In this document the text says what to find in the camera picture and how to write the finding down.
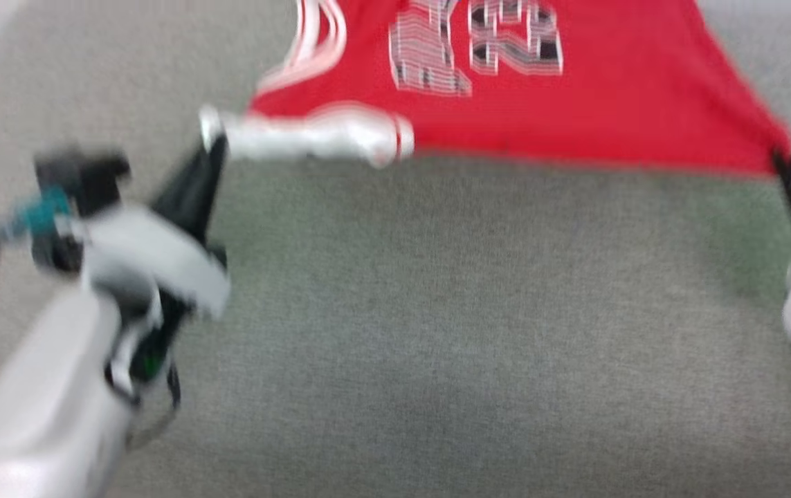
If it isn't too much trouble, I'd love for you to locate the teal left camera connector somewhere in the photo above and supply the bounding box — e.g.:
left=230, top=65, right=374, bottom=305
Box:
left=0, top=188, right=72, bottom=239

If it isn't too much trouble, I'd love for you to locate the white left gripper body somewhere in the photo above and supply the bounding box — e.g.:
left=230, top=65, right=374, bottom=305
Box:
left=80, top=206, right=231, bottom=320

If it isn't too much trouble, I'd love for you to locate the grey fabric sofa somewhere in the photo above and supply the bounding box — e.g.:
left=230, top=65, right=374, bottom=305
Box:
left=0, top=0, right=791, bottom=498

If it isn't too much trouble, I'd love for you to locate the red Bulls basketball jersey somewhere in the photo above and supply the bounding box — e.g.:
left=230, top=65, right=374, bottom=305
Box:
left=200, top=0, right=791, bottom=178

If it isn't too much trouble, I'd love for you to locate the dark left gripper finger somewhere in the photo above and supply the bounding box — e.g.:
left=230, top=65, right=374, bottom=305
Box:
left=152, top=135, right=230, bottom=241

